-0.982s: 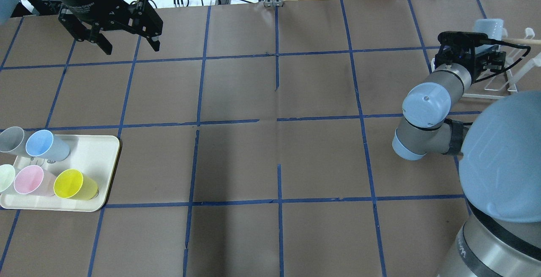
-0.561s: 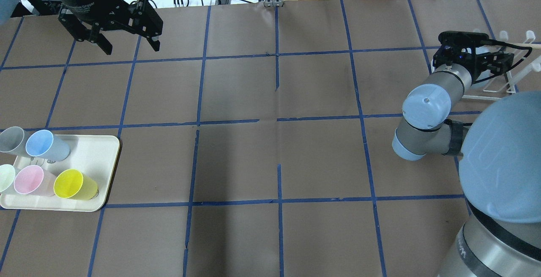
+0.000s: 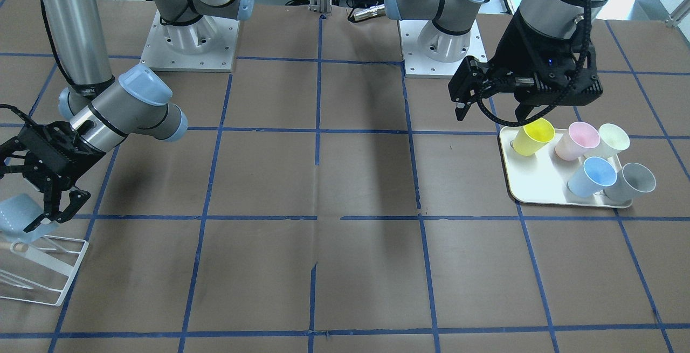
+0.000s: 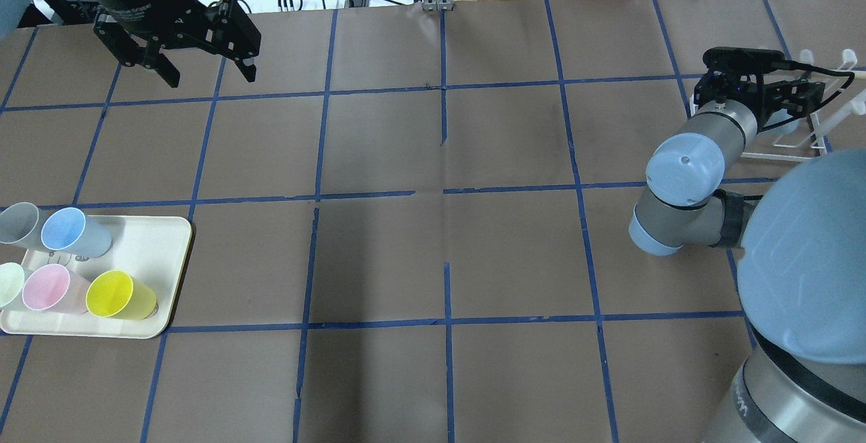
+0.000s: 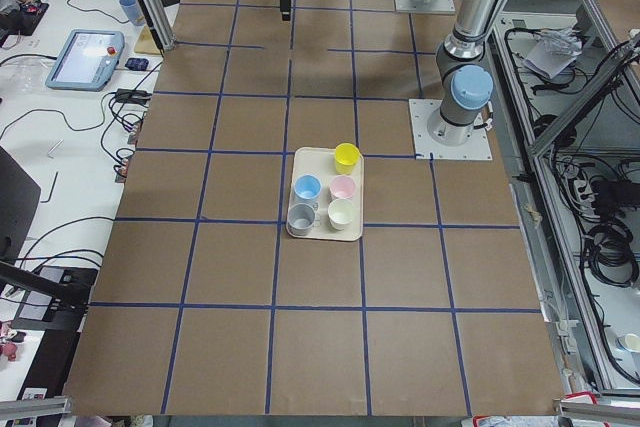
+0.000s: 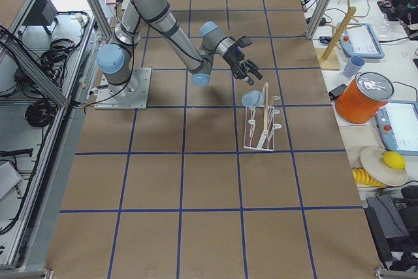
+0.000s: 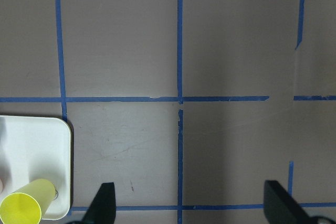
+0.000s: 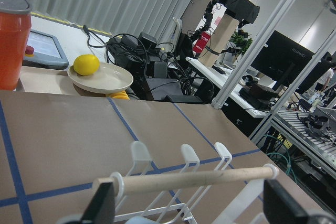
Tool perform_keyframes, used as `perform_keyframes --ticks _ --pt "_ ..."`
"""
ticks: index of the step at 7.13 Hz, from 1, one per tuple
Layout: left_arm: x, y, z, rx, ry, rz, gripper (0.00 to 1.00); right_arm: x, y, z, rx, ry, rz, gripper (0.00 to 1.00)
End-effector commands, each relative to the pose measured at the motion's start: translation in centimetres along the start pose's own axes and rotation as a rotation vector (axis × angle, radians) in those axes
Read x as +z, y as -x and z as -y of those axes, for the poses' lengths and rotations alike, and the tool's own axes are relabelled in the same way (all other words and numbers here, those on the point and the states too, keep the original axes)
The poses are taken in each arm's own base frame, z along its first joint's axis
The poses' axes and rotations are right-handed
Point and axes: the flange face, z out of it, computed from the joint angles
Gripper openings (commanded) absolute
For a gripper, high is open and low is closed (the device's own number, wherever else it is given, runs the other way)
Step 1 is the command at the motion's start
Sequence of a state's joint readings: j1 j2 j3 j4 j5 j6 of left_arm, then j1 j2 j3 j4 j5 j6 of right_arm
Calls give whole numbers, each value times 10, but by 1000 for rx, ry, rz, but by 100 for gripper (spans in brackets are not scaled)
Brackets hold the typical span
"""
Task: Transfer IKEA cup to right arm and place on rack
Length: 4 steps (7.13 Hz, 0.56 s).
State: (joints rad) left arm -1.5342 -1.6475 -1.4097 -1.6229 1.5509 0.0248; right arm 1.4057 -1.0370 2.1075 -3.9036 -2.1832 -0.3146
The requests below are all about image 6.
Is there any beige plate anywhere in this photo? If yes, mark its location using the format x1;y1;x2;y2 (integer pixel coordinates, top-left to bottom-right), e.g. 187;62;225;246
360;146;408;186

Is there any blue teach pendant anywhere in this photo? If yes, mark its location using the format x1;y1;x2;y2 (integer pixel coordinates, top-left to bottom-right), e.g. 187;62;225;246
339;23;385;59
376;100;417;156

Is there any lavender cup on desk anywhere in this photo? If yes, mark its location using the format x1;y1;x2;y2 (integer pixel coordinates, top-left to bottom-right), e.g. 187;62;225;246
342;56;365;78

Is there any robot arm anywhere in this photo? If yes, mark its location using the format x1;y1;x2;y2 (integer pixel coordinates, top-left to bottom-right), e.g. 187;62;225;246
97;0;263;97

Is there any white wire cup rack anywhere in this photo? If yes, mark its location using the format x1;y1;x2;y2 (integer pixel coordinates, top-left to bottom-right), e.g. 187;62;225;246
243;82;282;152

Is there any blue plastic cup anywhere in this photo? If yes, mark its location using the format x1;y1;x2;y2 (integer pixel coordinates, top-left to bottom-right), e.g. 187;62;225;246
241;90;265;107

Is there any orange canister with lid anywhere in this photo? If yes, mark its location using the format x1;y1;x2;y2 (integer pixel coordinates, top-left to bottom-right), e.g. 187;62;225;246
335;72;394;124

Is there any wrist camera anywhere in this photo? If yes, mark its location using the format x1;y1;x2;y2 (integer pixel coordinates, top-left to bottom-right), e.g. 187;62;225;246
234;36;253;48

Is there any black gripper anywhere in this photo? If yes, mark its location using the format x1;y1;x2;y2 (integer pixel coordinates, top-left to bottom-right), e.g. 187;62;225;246
223;43;263;84

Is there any black power adapter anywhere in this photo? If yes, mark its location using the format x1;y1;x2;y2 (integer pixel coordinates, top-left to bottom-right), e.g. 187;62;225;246
328;84;347;101

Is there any wooden mug tree stand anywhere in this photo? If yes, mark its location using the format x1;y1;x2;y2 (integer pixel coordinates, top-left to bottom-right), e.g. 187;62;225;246
319;0;360;71

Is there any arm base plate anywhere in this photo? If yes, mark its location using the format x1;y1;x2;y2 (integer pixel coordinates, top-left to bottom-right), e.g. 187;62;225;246
94;67;152;110

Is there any yellow lemon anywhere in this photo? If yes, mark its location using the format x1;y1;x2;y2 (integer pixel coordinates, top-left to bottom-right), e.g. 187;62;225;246
382;152;406;170

